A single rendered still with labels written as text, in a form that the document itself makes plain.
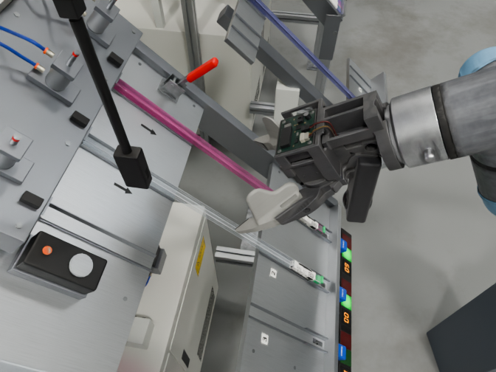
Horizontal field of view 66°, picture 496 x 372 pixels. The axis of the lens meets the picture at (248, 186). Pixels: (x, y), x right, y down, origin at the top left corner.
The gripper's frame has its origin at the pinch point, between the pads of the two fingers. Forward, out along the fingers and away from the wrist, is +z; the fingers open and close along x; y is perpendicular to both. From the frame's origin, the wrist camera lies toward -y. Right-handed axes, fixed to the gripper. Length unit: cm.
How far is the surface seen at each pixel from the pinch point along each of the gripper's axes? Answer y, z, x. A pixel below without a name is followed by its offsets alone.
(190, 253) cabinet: -25.9, 34.5, -7.2
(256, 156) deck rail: -12.8, 9.9, -18.9
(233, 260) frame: -55, 45, -21
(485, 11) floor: -156, -52, -249
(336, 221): -33.8, 1.7, -14.5
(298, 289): -26.1, 5.2, 3.7
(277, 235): -19.3, 6.8, -4.1
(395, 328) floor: -114, 12, -18
